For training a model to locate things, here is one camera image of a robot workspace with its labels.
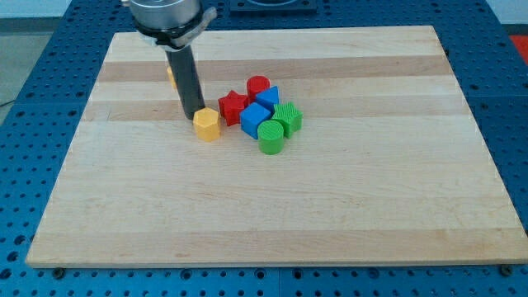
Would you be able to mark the yellow heart block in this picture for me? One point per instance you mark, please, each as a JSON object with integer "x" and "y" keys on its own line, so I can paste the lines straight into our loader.
{"x": 171, "y": 78}

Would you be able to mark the red star block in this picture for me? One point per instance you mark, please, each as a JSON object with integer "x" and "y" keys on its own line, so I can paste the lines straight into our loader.
{"x": 231, "y": 106}

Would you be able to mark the blue triangle block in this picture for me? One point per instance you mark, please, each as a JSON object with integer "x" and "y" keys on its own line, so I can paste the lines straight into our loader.
{"x": 269, "y": 98}

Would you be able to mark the red cylinder block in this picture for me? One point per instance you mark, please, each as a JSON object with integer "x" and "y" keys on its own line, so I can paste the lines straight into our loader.
{"x": 255, "y": 85}

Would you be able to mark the blue cube block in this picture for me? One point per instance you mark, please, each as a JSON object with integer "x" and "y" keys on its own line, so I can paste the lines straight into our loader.
{"x": 251, "y": 117}

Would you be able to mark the yellow hexagon block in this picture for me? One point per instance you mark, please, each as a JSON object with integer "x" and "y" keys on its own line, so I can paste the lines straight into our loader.
{"x": 207, "y": 125}

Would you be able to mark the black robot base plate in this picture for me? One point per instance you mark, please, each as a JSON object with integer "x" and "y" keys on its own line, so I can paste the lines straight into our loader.
{"x": 273, "y": 5}

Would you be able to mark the green star block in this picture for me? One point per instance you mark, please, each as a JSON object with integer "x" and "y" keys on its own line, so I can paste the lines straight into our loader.
{"x": 289, "y": 116}

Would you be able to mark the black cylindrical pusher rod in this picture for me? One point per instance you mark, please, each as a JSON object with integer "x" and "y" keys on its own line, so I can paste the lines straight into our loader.
{"x": 186, "y": 77}

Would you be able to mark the wooden board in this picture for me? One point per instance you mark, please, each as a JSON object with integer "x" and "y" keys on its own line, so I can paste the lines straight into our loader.
{"x": 388, "y": 169}

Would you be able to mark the green cylinder block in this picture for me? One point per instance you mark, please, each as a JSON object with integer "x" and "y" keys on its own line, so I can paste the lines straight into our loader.
{"x": 270, "y": 135}

